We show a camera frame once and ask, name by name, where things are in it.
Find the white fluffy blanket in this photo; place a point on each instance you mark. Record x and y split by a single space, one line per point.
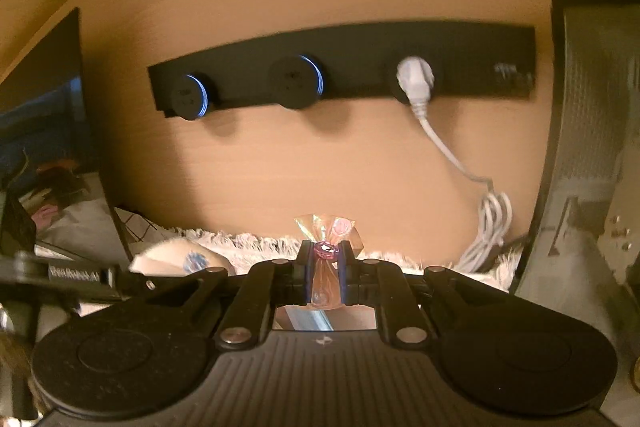
260 244

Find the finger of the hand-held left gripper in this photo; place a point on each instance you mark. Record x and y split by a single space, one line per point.
145 284

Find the black power strip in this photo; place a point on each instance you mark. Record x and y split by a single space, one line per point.
360 57

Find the small cellophane candy bag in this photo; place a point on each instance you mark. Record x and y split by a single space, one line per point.
327 252

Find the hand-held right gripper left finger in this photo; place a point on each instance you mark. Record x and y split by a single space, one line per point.
305 272

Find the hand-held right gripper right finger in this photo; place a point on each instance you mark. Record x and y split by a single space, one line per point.
344 272

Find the grey computer case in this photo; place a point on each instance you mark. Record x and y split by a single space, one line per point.
585 157

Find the black monitor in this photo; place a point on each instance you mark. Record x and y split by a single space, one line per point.
45 117

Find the white packet with blue print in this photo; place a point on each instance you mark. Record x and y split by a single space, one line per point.
170 259

